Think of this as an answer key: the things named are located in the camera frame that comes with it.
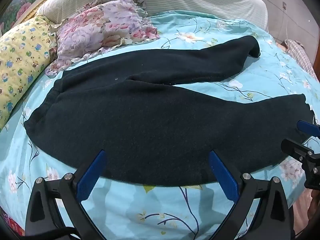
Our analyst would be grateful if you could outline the red box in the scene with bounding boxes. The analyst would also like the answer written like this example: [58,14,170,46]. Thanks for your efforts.
[0,211,25,238]

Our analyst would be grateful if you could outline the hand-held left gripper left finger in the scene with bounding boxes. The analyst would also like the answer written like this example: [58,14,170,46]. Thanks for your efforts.
[25,149,110,240]

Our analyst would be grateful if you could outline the yellow cartoon print pillow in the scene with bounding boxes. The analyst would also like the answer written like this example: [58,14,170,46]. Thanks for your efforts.
[0,15,59,133]

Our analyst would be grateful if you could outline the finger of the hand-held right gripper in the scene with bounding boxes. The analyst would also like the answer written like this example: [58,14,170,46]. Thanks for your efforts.
[296,120,320,137]
[281,138,316,165]

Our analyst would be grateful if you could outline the plaid cloth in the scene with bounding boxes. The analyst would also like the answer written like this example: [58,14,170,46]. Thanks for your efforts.
[276,39,320,83]

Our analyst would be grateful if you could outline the pink floral ruffled pillow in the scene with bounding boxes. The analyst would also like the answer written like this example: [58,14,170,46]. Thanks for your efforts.
[45,0,161,78]

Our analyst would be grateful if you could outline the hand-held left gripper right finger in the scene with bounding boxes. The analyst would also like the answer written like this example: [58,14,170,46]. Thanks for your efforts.
[209,150,292,240]

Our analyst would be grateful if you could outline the black pants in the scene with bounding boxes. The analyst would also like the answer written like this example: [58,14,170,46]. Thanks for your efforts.
[24,35,316,188]

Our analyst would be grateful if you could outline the gold framed floral painting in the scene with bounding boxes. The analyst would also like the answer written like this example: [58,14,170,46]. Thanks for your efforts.
[0,0,78,34]

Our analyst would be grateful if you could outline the blue floral bedsheet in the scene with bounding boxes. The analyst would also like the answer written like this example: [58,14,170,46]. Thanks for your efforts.
[0,10,320,240]

